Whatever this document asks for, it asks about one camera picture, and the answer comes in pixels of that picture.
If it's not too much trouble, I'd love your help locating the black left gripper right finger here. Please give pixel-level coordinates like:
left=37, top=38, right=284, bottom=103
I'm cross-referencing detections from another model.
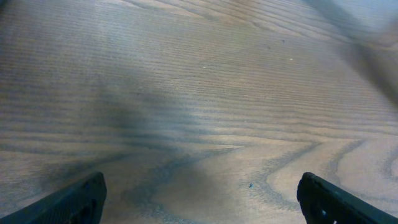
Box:
left=297, top=172, right=397, bottom=224

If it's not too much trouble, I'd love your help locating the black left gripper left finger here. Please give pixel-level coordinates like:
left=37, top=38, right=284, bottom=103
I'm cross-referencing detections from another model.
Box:
left=1, top=172, right=107, bottom=224

